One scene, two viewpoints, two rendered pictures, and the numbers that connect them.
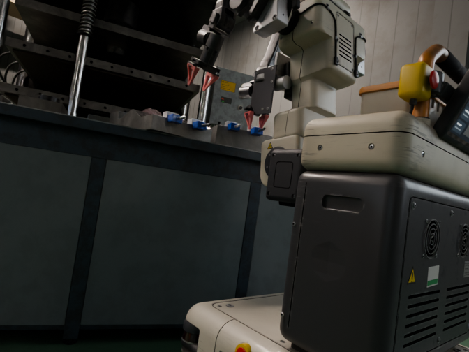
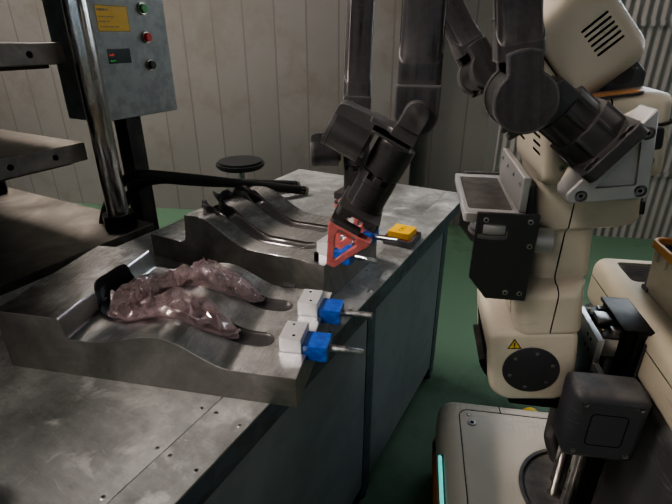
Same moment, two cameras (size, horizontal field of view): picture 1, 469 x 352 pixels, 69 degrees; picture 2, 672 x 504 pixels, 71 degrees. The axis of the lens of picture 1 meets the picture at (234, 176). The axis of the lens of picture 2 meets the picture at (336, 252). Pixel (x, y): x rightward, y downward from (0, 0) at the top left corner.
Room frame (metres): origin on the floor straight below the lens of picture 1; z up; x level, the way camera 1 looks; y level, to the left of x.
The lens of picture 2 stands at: (0.75, 0.63, 1.31)
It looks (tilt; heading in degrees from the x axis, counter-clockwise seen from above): 25 degrees down; 319
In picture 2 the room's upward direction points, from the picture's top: straight up
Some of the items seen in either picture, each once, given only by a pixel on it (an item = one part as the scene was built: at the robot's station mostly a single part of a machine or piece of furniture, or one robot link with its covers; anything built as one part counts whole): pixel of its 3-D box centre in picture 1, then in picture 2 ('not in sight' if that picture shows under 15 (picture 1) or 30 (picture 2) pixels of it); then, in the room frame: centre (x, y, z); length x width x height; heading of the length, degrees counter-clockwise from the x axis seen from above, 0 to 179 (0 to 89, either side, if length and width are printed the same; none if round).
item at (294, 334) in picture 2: (176, 119); (323, 347); (1.24, 0.24, 0.85); 0.13 x 0.05 x 0.05; 38
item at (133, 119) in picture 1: (155, 127); (181, 313); (1.48, 0.37, 0.85); 0.50 x 0.26 x 0.11; 38
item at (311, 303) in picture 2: (200, 126); (336, 311); (1.30, 0.16, 0.85); 0.13 x 0.05 x 0.05; 38
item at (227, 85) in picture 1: (218, 174); (143, 209); (2.42, 0.11, 0.73); 0.30 x 0.22 x 1.47; 111
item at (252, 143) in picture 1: (225, 141); (262, 231); (1.69, 0.07, 0.87); 0.50 x 0.26 x 0.14; 21
